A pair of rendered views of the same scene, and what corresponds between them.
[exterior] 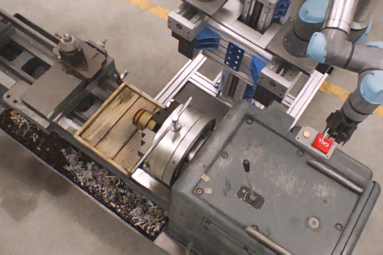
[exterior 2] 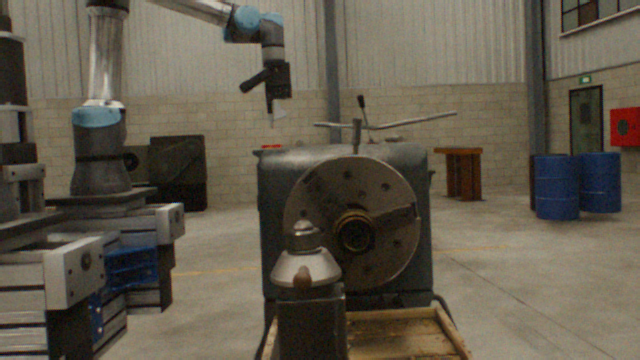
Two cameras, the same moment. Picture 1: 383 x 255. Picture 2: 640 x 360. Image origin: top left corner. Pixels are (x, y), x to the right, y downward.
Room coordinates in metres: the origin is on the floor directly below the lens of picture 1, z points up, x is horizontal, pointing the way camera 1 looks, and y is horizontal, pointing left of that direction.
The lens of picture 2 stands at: (1.19, 1.08, 1.27)
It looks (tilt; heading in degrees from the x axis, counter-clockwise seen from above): 3 degrees down; 242
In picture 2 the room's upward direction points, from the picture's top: 3 degrees counter-clockwise
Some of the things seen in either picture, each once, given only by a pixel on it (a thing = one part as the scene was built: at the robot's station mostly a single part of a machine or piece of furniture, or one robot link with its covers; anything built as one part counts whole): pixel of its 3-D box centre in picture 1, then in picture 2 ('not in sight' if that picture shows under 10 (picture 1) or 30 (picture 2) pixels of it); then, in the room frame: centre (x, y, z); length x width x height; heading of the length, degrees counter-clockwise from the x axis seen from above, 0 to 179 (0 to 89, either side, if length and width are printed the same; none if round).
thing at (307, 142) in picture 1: (313, 143); not in sight; (0.62, -0.44, 1.23); 0.13 x 0.08 x 0.05; 63
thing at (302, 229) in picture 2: (66, 36); (303, 235); (0.96, 0.56, 1.17); 0.04 x 0.04 x 0.03
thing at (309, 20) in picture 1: (314, 17); (97, 130); (1.12, -0.41, 1.33); 0.13 x 0.12 x 0.14; 81
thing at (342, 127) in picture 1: (345, 122); (277, 81); (0.59, -0.45, 1.47); 0.09 x 0.08 x 0.12; 153
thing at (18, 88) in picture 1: (60, 79); not in sight; (0.92, 0.64, 0.90); 0.47 x 0.30 x 0.06; 153
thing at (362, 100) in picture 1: (371, 91); (271, 31); (0.60, -0.45, 1.63); 0.09 x 0.08 x 0.11; 171
